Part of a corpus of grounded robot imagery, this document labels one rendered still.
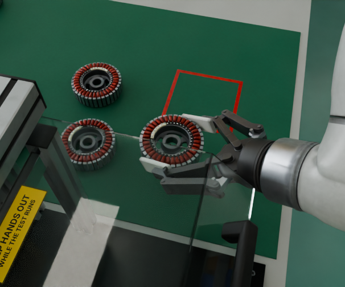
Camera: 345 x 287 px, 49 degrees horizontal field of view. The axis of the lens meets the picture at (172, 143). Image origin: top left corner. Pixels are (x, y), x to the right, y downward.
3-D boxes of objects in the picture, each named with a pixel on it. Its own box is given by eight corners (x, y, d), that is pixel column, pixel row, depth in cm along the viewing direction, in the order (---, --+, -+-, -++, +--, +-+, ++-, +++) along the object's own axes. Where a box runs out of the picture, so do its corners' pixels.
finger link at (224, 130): (233, 148, 55) (242, 144, 55) (210, 114, 65) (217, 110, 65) (241, 167, 58) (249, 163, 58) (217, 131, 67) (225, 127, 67)
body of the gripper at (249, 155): (266, 208, 52) (214, 191, 59) (294, 165, 56) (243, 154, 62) (250, 171, 48) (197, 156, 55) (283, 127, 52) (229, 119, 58)
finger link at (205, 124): (209, 121, 64) (211, 118, 65) (180, 115, 69) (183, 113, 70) (214, 134, 66) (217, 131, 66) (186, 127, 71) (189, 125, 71)
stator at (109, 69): (116, 111, 84) (114, 100, 81) (68, 105, 85) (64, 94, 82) (127, 74, 90) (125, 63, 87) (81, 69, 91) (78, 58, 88)
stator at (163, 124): (214, 144, 69) (216, 133, 66) (177, 188, 64) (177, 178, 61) (166, 115, 73) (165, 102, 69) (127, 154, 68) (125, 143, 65)
